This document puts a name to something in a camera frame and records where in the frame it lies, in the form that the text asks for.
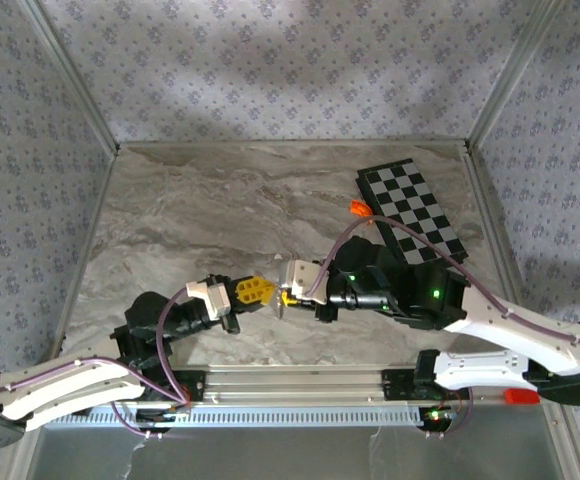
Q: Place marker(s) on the small clear plastic piece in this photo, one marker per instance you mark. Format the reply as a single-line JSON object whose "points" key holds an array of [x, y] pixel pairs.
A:
{"points": [[280, 310]]}

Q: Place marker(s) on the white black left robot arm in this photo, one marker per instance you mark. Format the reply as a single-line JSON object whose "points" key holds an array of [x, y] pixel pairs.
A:
{"points": [[70, 390]]}

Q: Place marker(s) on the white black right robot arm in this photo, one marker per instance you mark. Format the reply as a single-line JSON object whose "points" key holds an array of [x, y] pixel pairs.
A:
{"points": [[515, 335]]}

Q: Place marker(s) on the orange curved plastic piece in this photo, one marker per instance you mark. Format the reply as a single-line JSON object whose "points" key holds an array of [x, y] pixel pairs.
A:
{"points": [[359, 207]]}

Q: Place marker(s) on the folded black grey chessboard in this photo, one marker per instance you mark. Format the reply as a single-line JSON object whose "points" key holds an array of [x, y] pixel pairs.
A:
{"points": [[410, 200]]}

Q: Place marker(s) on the small circuit board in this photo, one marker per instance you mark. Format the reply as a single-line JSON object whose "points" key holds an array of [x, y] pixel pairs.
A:
{"points": [[437, 416]]}

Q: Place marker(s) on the shiny metal sheet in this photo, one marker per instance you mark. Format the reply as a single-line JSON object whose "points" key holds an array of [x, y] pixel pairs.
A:
{"points": [[270, 455]]}

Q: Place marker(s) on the red plastic block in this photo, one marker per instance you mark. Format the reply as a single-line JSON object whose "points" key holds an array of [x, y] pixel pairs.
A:
{"points": [[520, 396]]}

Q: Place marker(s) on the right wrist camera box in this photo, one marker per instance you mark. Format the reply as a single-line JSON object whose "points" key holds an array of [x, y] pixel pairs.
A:
{"points": [[302, 277]]}

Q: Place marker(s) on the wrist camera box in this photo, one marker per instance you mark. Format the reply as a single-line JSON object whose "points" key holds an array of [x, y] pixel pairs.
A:
{"points": [[302, 277], [210, 300]]}

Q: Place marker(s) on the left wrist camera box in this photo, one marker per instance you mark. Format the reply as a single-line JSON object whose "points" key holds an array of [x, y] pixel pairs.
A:
{"points": [[210, 300]]}

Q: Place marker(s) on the aluminium mounting rail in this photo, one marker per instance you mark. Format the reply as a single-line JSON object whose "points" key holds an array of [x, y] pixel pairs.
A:
{"points": [[295, 385]]}

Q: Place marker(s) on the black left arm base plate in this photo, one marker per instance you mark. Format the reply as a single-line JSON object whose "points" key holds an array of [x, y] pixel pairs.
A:
{"points": [[195, 387]]}

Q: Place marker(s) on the aluminium frame rail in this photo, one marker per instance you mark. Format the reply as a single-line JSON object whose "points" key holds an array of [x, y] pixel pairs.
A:
{"points": [[82, 250], [495, 225]]}

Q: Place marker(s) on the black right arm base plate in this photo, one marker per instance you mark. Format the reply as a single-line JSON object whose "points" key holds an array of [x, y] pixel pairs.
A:
{"points": [[395, 382]]}

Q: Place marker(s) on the aluminium frame post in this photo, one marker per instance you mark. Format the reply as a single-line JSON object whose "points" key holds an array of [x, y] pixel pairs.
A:
{"points": [[72, 75], [503, 75]]}

